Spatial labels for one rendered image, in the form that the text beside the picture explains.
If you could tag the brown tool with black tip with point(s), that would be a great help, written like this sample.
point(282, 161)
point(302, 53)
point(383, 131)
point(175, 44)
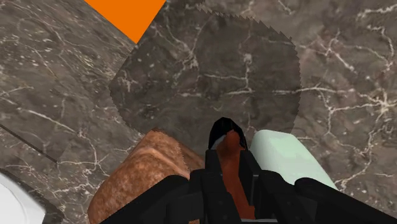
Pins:
point(232, 167)

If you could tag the white round object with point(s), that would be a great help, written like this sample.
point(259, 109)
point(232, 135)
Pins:
point(15, 204)

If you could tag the brown bread loaf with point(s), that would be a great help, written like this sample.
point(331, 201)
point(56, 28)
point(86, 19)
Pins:
point(139, 173)

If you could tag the pale green cylinder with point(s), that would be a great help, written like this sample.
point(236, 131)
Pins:
point(285, 155)

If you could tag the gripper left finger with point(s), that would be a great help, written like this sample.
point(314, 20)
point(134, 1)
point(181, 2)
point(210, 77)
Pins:
point(186, 198)

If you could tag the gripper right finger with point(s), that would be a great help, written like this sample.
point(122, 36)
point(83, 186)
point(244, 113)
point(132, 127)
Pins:
point(297, 201)

